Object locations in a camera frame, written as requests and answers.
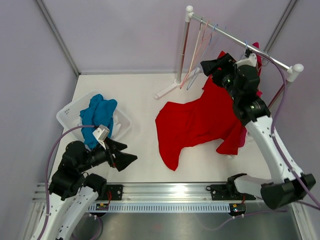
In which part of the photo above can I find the white plastic basket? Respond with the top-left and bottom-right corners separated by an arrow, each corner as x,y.
56,90 -> 132,141

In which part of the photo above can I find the white clothes rack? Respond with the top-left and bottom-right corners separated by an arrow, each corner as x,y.
154,0 -> 304,108

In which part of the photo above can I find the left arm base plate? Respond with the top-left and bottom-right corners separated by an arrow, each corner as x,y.
97,184 -> 124,201

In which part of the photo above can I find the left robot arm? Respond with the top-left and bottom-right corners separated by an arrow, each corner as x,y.
31,138 -> 138,240

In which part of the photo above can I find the pink wire hanger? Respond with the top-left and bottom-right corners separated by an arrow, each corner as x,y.
180,21 -> 212,89

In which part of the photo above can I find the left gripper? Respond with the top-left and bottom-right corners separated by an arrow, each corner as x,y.
78,136 -> 137,173

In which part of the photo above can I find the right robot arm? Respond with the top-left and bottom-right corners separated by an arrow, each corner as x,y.
200,53 -> 316,210

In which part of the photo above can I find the white slotted cable duct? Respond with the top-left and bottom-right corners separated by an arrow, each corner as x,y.
85,202 -> 231,214

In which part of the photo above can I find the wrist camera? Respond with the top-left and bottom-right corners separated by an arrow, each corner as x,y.
235,48 -> 258,68
92,124 -> 110,150

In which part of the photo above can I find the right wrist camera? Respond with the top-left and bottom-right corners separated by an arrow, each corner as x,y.
235,48 -> 258,68

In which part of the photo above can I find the cream wire hanger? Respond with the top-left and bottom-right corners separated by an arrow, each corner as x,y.
187,17 -> 203,75

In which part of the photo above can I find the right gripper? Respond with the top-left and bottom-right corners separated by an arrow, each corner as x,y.
201,53 -> 240,102

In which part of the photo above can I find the light blue wire hanger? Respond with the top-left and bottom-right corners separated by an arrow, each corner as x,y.
186,24 -> 220,91

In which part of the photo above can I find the aluminium rail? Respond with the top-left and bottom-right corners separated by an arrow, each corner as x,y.
32,181 -> 305,204

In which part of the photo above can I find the magenta t shirt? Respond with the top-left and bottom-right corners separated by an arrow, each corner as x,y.
239,41 -> 262,148

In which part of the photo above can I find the white t shirt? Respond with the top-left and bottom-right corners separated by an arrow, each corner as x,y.
74,113 -> 122,138

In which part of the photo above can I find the blue t shirt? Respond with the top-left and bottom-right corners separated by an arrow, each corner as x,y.
80,94 -> 118,150

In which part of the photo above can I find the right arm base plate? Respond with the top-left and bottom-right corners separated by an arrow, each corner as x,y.
205,184 -> 256,201

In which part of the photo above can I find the red t shirt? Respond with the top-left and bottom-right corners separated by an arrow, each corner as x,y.
154,51 -> 246,172

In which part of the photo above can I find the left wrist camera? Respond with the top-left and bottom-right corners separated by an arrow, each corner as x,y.
92,124 -> 110,150

